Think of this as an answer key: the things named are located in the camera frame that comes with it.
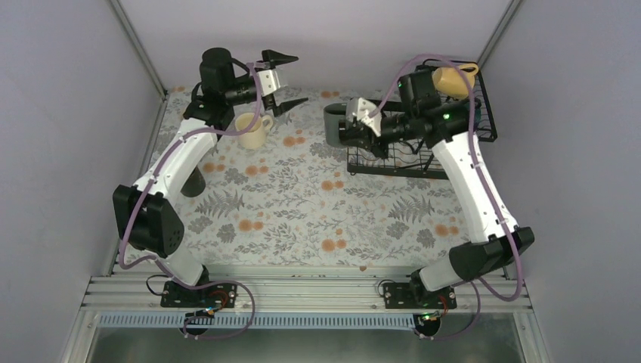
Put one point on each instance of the yellow mug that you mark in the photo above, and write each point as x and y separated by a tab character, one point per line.
450	81

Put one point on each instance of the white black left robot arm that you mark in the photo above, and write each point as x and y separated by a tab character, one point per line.
149	228

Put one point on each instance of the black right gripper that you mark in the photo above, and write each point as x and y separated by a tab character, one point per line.
366	135

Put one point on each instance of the black wire dish rack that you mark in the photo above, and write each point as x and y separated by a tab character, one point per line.
425	150

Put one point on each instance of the aluminium rail frame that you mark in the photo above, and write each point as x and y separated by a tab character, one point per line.
290	296

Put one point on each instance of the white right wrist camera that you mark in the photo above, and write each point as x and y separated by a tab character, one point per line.
366	113

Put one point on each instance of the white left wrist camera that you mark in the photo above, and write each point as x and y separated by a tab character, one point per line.
271	80

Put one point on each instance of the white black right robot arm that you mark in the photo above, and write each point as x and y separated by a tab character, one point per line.
495	237

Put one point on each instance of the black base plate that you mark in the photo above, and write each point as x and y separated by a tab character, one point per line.
410	296
219	296

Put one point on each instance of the teal green mug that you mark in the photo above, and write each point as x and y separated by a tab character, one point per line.
477	113

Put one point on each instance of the dark grey mug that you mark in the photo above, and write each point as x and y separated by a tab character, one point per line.
336	116

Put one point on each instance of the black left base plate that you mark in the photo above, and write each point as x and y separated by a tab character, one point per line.
219	296

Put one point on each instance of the floral patterned table mat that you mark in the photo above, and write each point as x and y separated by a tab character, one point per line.
293	202

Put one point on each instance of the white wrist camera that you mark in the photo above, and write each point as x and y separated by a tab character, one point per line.
366	113
271	80

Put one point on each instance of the matte black mug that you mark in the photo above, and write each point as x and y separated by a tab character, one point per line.
194	185

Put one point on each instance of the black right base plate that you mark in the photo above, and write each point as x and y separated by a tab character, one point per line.
410	296

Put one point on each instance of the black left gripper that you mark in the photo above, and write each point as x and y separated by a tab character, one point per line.
271	58

